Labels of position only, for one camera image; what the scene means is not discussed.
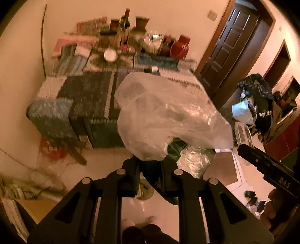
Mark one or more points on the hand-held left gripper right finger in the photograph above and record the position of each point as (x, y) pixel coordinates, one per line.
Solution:
(167, 173)

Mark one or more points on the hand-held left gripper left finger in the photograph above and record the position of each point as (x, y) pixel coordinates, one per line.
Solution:
(132, 169)

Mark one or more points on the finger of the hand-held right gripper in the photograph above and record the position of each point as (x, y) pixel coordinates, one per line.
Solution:
(253, 156)

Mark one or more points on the dark bin with clear liner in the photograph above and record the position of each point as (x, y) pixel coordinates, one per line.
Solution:
(194, 160)

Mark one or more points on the clear plastic bag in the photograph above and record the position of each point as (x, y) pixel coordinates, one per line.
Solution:
(164, 112)

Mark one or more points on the person's right hand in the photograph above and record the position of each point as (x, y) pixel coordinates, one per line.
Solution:
(269, 211)

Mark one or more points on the white floor fan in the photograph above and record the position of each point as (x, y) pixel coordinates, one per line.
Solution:
(243, 136)

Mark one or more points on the fluffy slipper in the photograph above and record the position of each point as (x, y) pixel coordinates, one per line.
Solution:
(146, 191)

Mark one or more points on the brown doormat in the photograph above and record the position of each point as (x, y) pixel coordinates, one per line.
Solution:
(221, 169)

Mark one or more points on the dark shoe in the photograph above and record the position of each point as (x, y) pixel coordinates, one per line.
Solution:
(252, 202)
(249, 194)

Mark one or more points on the dark clothes pile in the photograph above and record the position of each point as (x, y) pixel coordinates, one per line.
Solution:
(256, 91)

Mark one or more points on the red stool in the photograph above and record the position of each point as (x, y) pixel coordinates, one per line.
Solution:
(52, 150)

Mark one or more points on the patchwork tablecloth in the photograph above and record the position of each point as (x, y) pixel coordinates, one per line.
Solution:
(93, 93)

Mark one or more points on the small bottle with white cap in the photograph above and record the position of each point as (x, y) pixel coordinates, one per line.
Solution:
(153, 69)

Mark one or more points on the dark wooden door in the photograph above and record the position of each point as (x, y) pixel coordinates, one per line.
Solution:
(225, 51)

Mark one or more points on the red plastic bucket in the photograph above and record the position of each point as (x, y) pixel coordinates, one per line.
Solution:
(179, 48)

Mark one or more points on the brown ceramic vase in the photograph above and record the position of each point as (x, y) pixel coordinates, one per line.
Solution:
(141, 23)

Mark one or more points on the wall light switch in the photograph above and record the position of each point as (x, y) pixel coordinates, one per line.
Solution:
(212, 15)

